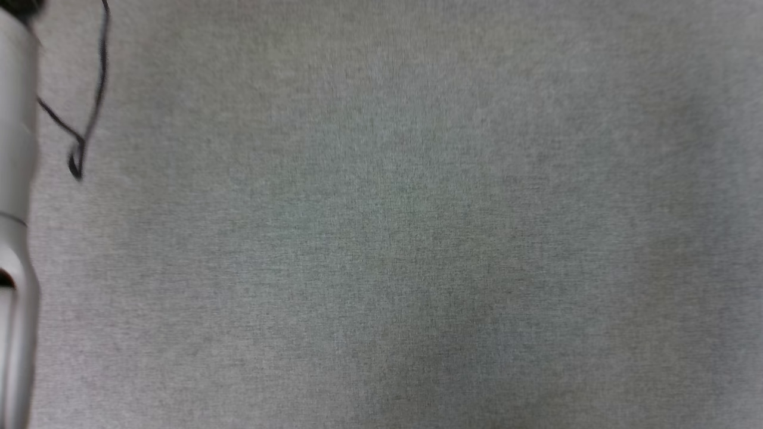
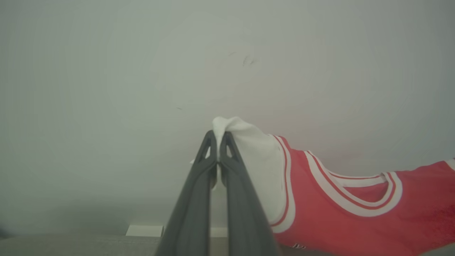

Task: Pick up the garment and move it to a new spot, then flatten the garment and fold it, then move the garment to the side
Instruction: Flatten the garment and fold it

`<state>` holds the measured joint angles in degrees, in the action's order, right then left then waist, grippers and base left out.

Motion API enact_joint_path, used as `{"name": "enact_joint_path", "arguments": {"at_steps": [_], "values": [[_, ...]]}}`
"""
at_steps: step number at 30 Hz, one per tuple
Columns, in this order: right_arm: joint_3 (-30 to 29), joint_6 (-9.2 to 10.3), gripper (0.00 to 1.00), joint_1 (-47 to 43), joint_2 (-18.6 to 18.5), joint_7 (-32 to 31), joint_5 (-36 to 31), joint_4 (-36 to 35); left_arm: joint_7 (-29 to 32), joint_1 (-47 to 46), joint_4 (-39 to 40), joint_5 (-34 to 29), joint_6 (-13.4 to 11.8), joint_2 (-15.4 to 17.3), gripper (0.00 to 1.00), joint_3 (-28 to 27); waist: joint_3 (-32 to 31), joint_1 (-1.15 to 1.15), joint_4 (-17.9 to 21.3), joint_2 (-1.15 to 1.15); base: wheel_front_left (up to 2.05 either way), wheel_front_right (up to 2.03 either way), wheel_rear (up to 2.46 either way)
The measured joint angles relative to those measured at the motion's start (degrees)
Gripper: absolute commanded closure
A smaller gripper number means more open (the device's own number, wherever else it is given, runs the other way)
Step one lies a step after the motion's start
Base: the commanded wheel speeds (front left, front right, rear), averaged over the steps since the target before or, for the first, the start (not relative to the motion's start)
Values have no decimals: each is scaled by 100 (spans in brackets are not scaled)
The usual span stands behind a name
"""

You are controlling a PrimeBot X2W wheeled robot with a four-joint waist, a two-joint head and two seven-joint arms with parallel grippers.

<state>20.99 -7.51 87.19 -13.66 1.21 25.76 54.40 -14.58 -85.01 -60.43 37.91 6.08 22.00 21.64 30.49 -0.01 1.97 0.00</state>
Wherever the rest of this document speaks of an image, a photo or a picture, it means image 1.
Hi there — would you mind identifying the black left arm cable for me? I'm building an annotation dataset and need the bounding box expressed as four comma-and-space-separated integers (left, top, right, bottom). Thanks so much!
37, 0, 111, 181

